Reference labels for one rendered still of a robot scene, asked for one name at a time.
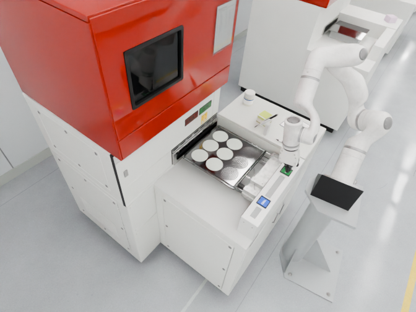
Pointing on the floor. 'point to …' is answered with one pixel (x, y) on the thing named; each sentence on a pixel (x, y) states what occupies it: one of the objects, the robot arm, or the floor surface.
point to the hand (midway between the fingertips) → (288, 168)
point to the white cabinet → (212, 239)
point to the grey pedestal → (316, 246)
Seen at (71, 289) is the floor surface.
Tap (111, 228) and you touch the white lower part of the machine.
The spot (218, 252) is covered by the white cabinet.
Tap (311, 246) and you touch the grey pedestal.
